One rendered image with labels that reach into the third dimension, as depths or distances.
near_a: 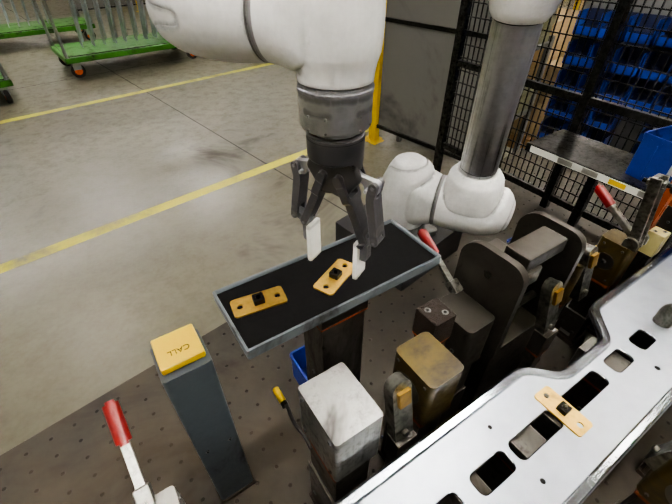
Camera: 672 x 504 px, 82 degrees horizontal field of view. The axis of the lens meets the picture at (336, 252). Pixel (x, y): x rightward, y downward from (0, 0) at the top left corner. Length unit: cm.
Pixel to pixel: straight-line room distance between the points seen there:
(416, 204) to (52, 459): 110
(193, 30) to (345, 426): 51
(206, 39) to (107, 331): 201
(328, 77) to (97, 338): 209
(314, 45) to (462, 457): 59
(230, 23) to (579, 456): 74
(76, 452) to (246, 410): 38
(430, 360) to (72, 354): 197
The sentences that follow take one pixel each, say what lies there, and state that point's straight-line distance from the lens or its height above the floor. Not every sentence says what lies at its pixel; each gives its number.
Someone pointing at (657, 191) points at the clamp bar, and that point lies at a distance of 105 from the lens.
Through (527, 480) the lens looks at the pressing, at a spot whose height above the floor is 100.
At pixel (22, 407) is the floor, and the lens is 229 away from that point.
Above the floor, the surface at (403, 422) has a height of 102.
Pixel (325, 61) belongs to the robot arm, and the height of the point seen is 151.
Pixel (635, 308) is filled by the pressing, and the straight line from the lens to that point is 103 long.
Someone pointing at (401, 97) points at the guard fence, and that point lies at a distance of 367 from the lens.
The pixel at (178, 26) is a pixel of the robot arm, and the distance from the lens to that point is 53.
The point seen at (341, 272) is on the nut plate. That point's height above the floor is 117.
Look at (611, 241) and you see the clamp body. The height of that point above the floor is 105.
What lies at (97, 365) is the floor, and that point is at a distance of 225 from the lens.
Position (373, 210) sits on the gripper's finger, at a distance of 52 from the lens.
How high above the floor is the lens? 161
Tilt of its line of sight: 40 degrees down
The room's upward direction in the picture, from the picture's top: straight up
